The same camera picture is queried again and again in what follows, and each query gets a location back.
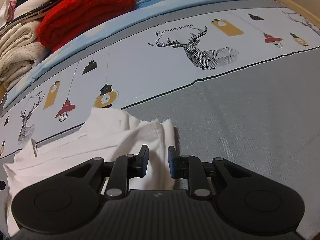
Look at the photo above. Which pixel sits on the white pink folded garment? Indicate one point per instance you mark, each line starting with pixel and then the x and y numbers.
pixel 7 11

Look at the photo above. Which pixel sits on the dark patterned folded cloth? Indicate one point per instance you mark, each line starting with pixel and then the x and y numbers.
pixel 34 14

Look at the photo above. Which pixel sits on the red folded blanket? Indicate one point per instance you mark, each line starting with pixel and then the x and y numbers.
pixel 71 18

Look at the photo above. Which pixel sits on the light blue cloud sheet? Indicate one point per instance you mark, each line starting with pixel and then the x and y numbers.
pixel 144 10

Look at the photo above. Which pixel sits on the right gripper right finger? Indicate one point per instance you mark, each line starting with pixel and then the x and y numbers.
pixel 189 168

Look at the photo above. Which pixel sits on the white long sleeve garment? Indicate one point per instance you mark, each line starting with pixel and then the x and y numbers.
pixel 107 133

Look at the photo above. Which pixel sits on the grey deer print bedsheet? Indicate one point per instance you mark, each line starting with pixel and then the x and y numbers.
pixel 237 79

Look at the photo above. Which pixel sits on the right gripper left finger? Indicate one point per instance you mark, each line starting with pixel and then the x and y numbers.
pixel 124 168

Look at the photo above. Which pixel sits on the cream folded blanket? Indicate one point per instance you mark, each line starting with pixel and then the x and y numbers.
pixel 21 51

